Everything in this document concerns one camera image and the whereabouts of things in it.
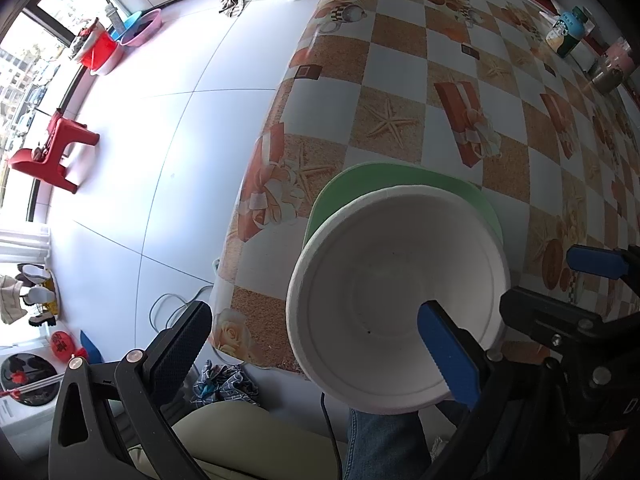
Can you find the beige seat cushion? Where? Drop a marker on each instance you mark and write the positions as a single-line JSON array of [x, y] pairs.
[[240, 440]]

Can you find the red plastic stool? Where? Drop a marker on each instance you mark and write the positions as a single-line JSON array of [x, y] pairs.
[[50, 152]]

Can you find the red round decoration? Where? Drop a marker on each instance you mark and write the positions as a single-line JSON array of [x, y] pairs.
[[62, 345]]

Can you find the pink plastic basin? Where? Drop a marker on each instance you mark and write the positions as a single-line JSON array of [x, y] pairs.
[[142, 27]]

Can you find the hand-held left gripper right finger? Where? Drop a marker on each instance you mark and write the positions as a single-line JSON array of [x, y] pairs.
[[450, 355]]

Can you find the black round appliance door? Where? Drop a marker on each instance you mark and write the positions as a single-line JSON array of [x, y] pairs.
[[27, 372]]

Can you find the red plastic bucket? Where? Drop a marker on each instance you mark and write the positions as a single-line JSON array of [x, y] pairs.
[[100, 52]]

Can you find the pink container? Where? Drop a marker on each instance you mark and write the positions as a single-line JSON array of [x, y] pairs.
[[620, 52]]

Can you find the rag on floor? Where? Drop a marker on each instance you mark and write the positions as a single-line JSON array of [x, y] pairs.
[[231, 0]]

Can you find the green plastic plate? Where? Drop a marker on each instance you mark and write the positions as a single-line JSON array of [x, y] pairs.
[[400, 177]]

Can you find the patterned blue cloth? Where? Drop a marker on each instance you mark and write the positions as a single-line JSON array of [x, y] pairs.
[[225, 385]]

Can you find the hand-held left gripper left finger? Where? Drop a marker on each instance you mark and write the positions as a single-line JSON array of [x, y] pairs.
[[180, 350]]

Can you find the blue plastic basin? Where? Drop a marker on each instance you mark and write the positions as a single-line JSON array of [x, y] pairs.
[[126, 22]]

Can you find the checkered printed tablecloth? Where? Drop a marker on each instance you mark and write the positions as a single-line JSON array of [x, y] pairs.
[[400, 60]]

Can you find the white curtain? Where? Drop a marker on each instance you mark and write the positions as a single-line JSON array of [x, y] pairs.
[[22, 242]]

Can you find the pair of shoes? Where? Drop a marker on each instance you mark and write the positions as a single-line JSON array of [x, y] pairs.
[[37, 292]]

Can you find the person's jeans leg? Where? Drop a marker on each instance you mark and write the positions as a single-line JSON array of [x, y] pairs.
[[387, 447]]

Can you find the white paper bowl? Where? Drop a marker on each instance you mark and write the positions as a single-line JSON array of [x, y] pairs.
[[380, 270]]

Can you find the steel cup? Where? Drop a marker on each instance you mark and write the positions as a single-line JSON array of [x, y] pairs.
[[607, 77]]

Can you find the green drink bottle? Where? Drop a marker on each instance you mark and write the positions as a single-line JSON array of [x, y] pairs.
[[570, 30]]

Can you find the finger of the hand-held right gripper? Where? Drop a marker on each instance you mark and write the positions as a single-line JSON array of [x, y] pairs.
[[545, 312], [595, 262]]

